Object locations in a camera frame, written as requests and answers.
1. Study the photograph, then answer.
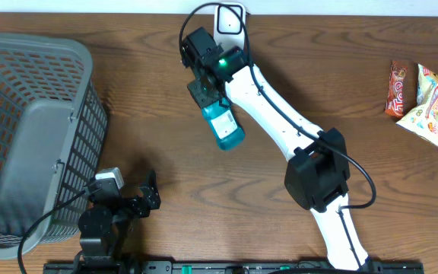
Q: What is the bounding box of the blue Listerine mouthwash bottle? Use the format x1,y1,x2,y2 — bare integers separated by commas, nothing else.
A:
202,97,245,151

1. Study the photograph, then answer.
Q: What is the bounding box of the orange Top snack bar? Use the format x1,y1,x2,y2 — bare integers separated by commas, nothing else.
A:
385,60,408,118

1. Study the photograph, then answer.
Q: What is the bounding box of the wet wipes packet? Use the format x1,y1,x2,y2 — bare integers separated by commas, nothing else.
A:
396,64,438,147

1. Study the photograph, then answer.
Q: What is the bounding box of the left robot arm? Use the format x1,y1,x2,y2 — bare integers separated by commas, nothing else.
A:
73,167,161,273

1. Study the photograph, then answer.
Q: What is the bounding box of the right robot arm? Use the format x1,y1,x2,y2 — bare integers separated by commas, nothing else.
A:
179,27,370,270

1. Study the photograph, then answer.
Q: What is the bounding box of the white barcode scanner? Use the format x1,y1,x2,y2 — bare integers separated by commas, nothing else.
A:
213,2,246,51

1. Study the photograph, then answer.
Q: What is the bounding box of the grey plastic shopping basket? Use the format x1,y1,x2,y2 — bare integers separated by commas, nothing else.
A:
0,33,107,260

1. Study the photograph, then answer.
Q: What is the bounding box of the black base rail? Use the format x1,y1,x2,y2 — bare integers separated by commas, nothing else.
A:
43,260,424,274

